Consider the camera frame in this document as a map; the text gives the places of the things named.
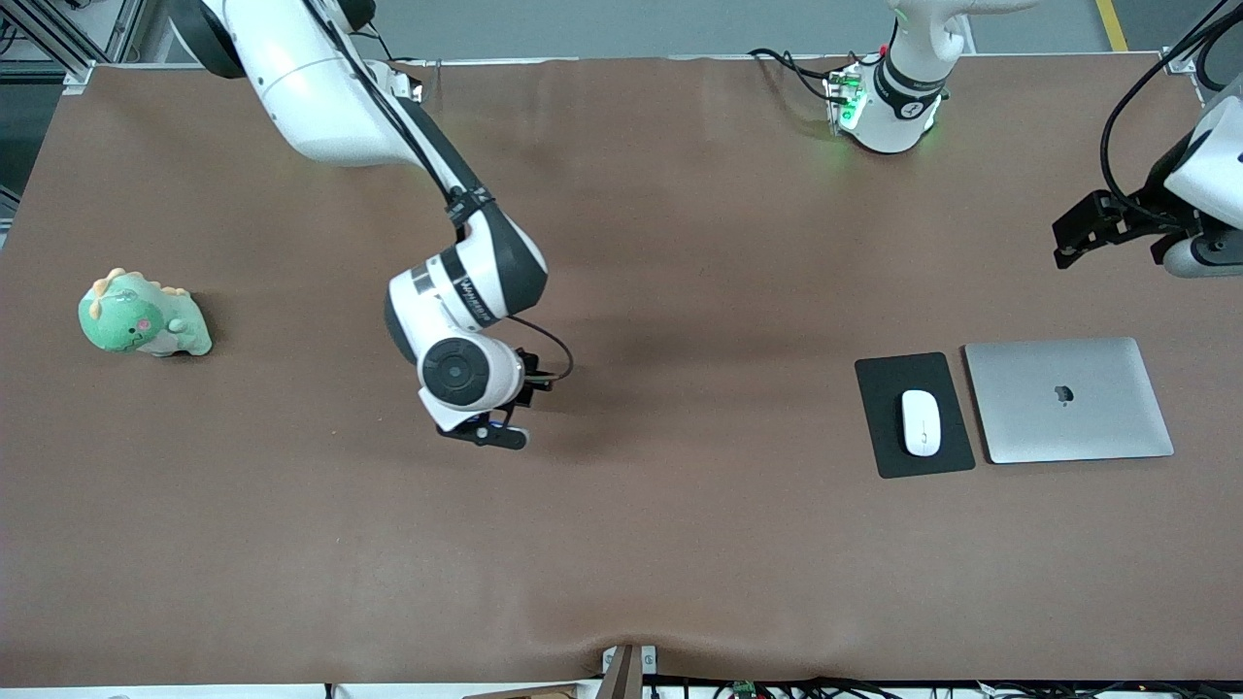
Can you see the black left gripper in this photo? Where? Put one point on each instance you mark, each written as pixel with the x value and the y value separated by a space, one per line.
pixel 1145 212

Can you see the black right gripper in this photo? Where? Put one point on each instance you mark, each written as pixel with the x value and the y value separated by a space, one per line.
pixel 530 378

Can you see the white computer mouse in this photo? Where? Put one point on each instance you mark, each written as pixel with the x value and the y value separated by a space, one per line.
pixel 921 423

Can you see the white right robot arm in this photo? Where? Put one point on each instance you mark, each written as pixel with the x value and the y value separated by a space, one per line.
pixel 311 87

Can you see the black mouse pad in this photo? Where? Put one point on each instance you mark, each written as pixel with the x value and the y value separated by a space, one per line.
pixel 879 427

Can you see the silver laptop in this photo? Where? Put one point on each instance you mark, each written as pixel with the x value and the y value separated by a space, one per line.
pixel 1068 400

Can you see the brown table cover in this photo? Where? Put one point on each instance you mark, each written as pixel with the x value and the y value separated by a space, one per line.
pixel 621 534

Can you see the small green circuit board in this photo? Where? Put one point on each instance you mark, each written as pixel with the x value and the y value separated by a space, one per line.
pixel 745 689

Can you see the green dinosaur plush toy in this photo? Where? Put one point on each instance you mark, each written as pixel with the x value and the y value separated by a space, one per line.
pixel 131 320

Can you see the aluminium frame profile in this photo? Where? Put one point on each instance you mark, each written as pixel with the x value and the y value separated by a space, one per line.
pixel 1190 44
pixel 87 34

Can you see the metal table clamp bracket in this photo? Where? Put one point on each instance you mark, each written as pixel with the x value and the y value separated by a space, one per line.
pixel 629 670

